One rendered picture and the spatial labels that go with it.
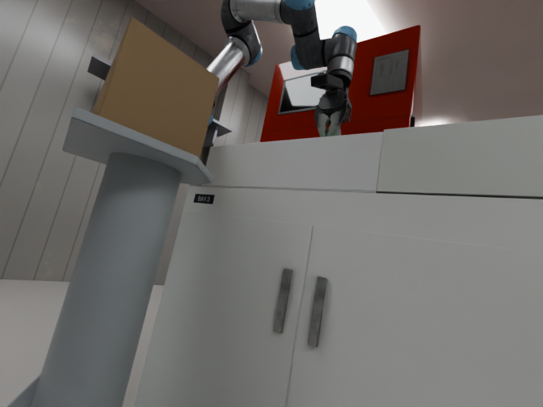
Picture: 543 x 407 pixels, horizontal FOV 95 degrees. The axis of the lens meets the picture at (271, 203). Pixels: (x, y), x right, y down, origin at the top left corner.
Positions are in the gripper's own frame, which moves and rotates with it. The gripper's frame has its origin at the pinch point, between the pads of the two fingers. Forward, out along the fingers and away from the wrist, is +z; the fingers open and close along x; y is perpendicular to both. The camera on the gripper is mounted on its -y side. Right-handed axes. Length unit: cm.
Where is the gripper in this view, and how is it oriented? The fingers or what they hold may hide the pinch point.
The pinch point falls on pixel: (326, 139)
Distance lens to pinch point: 71.1
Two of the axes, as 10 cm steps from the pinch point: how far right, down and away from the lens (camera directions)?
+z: -1.8, 9.7, -1.7
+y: 5.1, 2.4, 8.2
